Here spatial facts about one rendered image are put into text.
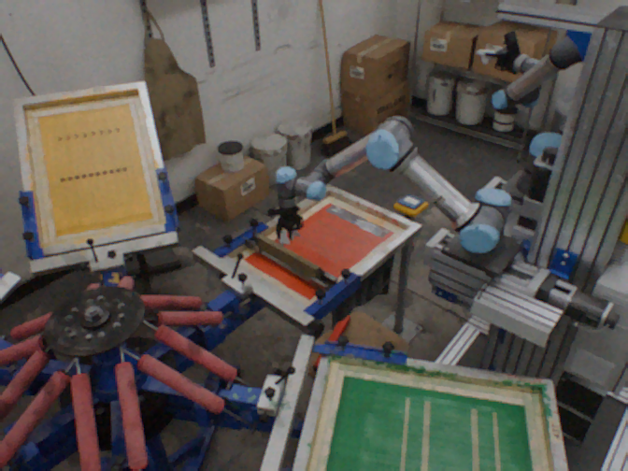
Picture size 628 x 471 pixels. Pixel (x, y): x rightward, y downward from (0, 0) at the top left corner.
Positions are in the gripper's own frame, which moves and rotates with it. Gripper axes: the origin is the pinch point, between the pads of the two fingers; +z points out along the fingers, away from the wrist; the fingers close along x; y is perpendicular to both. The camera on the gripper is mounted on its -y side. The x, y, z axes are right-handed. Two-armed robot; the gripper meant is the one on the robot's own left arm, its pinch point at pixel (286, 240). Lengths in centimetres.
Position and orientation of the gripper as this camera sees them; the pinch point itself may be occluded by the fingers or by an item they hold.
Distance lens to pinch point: 225.7
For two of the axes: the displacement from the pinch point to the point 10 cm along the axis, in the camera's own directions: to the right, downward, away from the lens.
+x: 6.7, -4.7, 5.8
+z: 0.2, 7.9, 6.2
